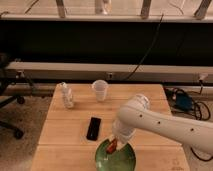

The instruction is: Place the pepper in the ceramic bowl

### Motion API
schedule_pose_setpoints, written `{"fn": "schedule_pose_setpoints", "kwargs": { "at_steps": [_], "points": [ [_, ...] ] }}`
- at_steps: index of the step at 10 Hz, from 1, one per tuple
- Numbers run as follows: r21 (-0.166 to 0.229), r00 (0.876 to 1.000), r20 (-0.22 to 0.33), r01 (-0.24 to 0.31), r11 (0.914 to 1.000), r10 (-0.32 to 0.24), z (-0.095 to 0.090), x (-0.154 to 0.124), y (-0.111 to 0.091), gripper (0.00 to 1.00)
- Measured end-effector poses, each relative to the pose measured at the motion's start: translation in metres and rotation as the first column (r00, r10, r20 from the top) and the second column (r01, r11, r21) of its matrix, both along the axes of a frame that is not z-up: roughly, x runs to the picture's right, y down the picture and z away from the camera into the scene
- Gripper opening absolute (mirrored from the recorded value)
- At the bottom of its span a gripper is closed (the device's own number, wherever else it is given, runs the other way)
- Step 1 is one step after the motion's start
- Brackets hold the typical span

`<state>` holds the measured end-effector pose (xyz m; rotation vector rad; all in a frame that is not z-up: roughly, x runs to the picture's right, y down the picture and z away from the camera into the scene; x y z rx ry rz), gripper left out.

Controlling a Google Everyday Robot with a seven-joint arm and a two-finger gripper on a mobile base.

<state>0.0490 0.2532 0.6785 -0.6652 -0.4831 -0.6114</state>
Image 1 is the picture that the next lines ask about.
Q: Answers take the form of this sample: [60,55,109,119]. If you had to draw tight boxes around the red chili pepper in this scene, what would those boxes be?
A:
[106,139,117,154]

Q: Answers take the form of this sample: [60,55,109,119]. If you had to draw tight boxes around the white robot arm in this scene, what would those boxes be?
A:
[112,94,213,155]

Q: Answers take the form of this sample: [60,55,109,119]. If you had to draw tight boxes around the clear plastic cup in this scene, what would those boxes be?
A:
[92,80,109,102]

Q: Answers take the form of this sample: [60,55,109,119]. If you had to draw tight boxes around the black rectangular phone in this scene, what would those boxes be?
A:
[86,117,101,141]

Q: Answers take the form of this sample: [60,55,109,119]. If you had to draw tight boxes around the blue floor device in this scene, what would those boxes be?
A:
[175,94,192,111]

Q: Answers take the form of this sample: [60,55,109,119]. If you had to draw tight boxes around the black office chair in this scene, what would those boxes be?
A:
[0,52,26,140]

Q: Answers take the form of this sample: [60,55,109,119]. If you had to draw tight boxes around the black hanging cable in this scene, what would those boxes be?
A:
[120,13,166,82]

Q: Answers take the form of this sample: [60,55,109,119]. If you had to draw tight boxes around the black floor cables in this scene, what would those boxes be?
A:
[164,87,213,163]

